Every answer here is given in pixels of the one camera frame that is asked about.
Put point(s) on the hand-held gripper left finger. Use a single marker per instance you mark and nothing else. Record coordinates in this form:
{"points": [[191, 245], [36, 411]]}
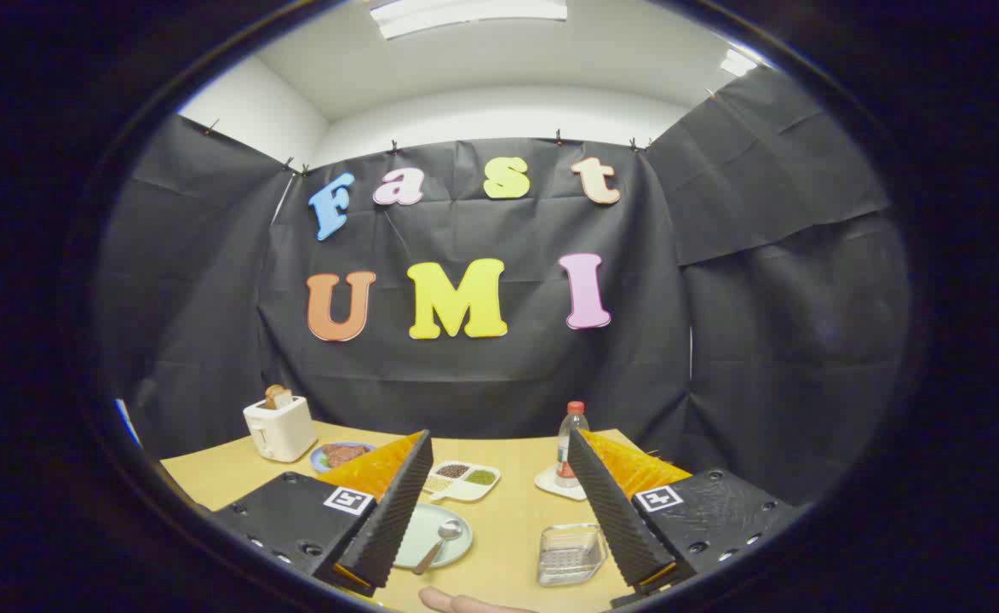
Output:
{"points": [[397, 519]]}

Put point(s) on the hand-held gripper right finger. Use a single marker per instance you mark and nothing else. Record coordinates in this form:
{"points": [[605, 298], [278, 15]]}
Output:
{"points": [[614, 511]]}

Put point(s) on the light green plate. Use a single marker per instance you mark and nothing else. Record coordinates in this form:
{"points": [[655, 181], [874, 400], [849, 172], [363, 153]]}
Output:
{"points": [[422, 532]]}

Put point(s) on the white square coaster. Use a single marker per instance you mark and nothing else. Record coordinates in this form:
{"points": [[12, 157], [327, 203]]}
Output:
{"points": [[550, 484]]}

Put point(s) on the white divided bean tray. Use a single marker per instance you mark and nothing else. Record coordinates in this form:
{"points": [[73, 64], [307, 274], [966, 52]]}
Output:
{"points": [[469, 489]]}

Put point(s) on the clear bottle red cap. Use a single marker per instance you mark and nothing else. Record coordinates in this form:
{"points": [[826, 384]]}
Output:
{"points": [[569, 443]]}

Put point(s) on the brown steak with lettuce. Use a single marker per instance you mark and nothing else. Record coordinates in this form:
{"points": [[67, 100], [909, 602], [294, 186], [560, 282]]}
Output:
{"points": [[343, 455]]}

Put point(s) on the blue plate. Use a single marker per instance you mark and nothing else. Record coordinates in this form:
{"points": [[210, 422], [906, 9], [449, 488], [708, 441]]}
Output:
{"points": [[318, 462]]}

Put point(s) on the white toaster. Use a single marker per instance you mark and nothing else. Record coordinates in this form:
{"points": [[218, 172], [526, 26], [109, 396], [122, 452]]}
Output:
{"points": [[282, 430]]}

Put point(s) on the black backdrop cloth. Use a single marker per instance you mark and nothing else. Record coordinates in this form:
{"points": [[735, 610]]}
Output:
{"points": [[482, 375]]}

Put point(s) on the toast slice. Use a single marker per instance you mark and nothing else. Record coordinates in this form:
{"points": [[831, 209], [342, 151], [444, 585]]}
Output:
{"points": [[277, 397]]}

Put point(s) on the small ceiling light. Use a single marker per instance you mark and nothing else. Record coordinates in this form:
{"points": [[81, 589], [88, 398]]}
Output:
{"points": [[737, 62]]}

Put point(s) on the long ceiling light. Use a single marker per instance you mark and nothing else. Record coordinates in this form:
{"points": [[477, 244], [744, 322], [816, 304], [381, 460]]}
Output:
{"points": [[465, 13]]}

